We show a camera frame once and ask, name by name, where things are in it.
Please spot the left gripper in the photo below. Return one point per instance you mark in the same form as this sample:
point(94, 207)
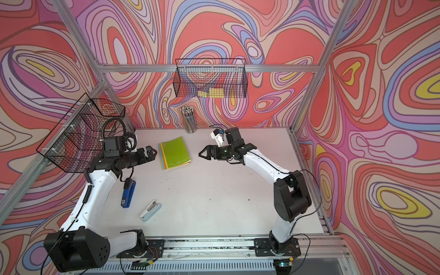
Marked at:
point(149, 156)

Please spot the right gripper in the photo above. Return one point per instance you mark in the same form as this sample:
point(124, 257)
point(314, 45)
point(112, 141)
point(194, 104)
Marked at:
point(211, 154)

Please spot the remaining cream lined notebook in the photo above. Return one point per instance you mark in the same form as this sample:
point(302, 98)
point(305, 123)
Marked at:
point(162, 162)

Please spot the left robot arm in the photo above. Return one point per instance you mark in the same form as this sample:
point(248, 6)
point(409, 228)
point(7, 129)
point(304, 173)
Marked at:
point(79, 244)

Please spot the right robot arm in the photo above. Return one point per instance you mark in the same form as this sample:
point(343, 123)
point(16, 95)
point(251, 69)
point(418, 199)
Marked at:
point(291, 196)

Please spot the metal pen cup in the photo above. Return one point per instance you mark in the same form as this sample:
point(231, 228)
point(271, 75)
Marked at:
point(187, 112)

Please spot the light blue white stapler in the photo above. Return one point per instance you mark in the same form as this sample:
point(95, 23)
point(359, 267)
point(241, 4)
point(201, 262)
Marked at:
point(150, 210)

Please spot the yellow sticky notes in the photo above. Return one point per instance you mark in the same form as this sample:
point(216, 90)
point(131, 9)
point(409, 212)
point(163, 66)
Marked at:
point(212, 93)

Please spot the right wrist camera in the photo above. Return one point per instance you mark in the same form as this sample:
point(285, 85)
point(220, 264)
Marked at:
point(218, 136)

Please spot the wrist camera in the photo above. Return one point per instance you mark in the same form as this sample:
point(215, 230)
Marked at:
point(132, 141)
point(218, 136)

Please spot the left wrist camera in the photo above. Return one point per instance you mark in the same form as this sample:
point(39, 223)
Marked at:
point(132, 141)

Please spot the black wire basket back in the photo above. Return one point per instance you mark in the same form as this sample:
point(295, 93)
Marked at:
point(200, 74)

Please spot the black wire basket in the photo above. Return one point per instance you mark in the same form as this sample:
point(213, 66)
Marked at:
point(77, 137)
point(200, 74)

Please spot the black wire basket left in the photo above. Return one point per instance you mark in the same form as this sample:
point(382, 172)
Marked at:
point(77, 137)

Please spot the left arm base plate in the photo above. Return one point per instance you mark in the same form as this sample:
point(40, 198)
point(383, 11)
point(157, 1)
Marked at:
point(151, 248)

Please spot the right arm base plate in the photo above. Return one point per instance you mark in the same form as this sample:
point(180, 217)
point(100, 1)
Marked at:
point(265, 247)

